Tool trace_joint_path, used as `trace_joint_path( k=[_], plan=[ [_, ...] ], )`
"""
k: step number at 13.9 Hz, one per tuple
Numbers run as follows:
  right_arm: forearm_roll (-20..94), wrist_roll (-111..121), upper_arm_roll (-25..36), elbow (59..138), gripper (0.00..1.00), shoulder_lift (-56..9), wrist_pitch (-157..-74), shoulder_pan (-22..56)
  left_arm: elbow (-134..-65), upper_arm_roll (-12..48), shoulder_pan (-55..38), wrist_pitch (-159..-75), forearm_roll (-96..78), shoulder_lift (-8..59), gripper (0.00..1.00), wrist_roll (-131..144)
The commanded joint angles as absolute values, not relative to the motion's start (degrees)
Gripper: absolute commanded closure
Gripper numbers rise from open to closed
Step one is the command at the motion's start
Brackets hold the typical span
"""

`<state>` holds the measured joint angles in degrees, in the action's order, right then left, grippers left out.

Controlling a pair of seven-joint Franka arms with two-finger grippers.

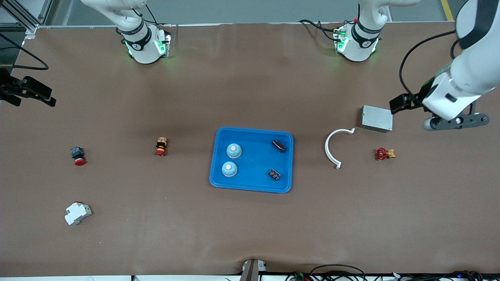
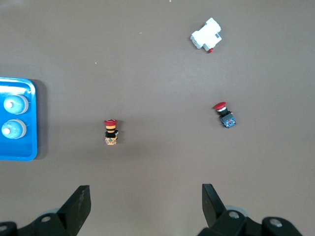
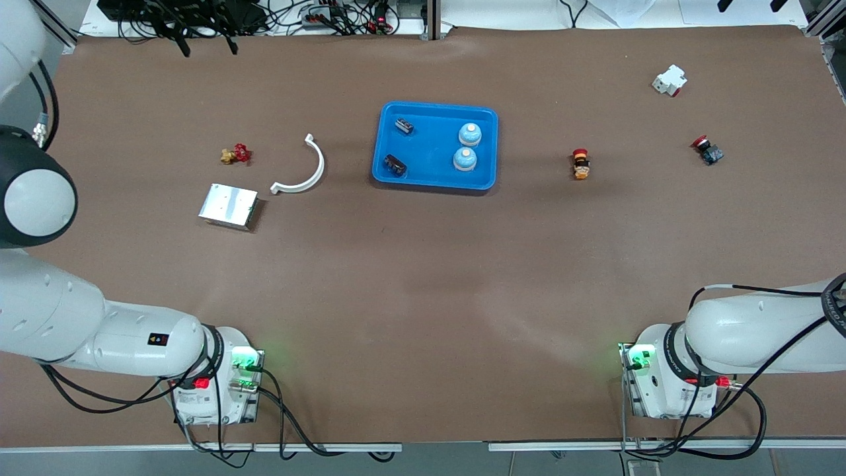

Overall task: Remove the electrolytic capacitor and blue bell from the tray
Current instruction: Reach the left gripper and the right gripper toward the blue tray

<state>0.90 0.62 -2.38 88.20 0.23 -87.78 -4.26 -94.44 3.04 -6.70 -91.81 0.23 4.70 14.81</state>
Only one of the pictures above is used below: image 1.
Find blue plastic tray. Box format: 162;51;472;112
209;127;294;194

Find red handwheel brass valve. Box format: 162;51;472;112
375;147;396;161

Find brown table mat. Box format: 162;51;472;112
0;21;500;277

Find red emergency stop button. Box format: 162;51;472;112
70;146;86;166

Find white circuit breaker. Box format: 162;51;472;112
64;201;93;226

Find white curved plastic clamp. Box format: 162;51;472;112
325;128;356;169

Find grey metal box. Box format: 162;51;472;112
361;105;393;133

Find grey metal camera post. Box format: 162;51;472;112
241;259;267;281

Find tangled cable bundle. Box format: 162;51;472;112
285;264;500;281

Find black arm base cables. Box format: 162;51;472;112
299;19;341;43

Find aluminium frame profile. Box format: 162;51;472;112
0;0;54;36

